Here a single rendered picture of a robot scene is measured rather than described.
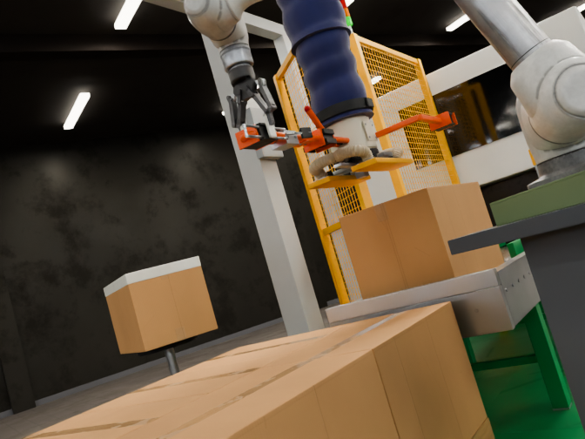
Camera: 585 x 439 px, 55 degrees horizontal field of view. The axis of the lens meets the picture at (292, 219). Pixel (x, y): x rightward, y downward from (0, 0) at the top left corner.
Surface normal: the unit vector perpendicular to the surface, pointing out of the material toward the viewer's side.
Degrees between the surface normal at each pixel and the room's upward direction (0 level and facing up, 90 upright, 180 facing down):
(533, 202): 90
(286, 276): 90
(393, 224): 90
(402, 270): 90
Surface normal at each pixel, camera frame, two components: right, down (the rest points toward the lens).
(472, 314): -0.56, 0.08
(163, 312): 0.47, -0.22
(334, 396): 0.78, -0.29
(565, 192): -0.81, 0.18
